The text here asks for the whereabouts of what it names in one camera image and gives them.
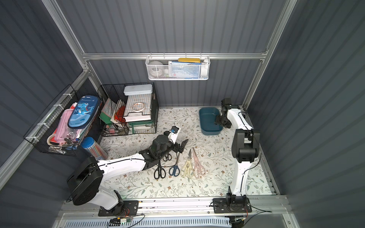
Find small black scissors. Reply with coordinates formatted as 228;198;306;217
162;153;172;162

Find teal storage box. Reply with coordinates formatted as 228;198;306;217
199;107;223;136

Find blue handled scissors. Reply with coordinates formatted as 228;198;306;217
169;152;180;177

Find yellow handled scissors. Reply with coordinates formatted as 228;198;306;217
181;149;194;178

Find pink handled scissors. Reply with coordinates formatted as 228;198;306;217
193;147;206;179

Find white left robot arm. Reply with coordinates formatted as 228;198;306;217
67;133;178;215

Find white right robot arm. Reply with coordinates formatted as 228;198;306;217
215;98;260;213

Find white plastic box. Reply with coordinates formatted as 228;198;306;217
124;84;153;96

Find floral table mat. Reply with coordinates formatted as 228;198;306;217
99;108;274;199

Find yellow case in basket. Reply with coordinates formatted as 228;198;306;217
178;58;201;63

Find colored pencil tube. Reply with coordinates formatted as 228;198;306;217
80;137;109;161

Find white tape roll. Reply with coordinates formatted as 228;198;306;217
147;61;164;77

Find blue dinosaur pencil case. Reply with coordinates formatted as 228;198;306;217
67;95;100;129

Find pink pencil case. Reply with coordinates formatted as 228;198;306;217
50;109;74;145

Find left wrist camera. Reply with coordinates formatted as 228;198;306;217
168;126;180;144

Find black wire desk organizer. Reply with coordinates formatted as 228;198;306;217
98;83;159;137

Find white wire wall basket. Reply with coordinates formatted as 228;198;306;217
145;57;211;81

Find black wire side basket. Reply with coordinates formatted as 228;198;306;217
24;85;104;156

